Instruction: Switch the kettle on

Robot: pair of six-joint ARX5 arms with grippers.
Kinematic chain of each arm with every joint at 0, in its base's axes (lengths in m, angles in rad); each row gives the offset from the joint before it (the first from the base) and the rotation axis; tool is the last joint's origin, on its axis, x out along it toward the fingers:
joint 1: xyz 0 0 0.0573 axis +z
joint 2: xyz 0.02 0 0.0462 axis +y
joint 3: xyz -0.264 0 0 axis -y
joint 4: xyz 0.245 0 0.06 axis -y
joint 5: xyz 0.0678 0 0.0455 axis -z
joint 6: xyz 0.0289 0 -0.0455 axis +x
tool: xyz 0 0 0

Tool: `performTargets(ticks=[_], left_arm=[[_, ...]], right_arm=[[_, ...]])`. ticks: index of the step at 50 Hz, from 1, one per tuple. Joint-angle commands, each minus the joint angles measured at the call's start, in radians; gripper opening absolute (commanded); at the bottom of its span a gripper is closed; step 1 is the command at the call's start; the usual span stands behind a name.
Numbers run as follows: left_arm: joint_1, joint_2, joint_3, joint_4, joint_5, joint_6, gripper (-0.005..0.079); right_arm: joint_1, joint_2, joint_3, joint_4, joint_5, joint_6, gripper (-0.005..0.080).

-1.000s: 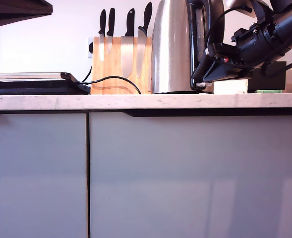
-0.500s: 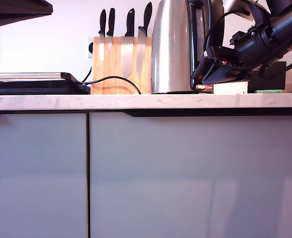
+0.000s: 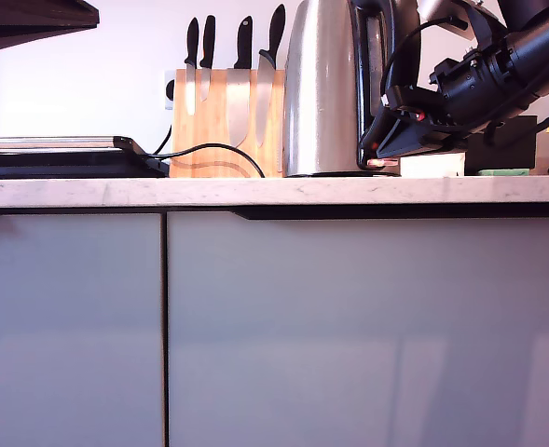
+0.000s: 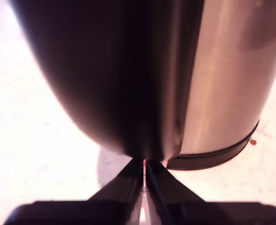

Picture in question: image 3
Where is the narrow grey cabinet door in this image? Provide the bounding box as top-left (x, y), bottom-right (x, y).
top-left (0, 213), bottom-right (164, 447)

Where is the black steel contact grill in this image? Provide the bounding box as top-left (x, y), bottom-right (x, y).
top-left (0, 134), bottom-right (171, 180)

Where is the slim black-handled knife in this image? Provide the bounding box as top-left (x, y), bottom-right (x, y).
top-left (184, 17), bottom-right (200, 116)

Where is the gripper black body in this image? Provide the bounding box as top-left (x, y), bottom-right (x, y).
top-left (381, 46), bottom-right (501, 140)

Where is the short black-handled paring knife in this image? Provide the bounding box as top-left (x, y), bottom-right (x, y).
top-left (199, 15), bottom-right (217, 102)

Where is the green sponge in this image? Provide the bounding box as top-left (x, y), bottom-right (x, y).
top-left (476, 168), bottom-right (531, 178)

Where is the black kettle base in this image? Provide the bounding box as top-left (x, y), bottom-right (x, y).
top-left (285, 170), bottom-right (402, 180)

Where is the black power cable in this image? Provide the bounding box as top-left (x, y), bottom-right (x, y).
top-left (144, 77), bottom-right (268, 179)

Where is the wide-bladed black-handled knife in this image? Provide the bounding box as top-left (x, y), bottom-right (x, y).
top-left (226, 16), bottom-right (254, 149)

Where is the stainless steel kettle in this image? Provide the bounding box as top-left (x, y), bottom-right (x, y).
top-left (284, 0), bottom-right (423, 178)

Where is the wooden knife block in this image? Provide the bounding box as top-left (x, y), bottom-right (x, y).
top-left (169, 68), bottom-right (287, 179)

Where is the long black-handled chef knife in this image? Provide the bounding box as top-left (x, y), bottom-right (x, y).
top-left (254, 3), bottom-right (287, 149)

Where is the wide grey cabinet door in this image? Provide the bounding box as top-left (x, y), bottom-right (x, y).
top-left (167, 211), bottom-right (549, 447)

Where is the white wall socket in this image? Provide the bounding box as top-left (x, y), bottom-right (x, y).
top-left (163, 69), bottom-right (178, 112)

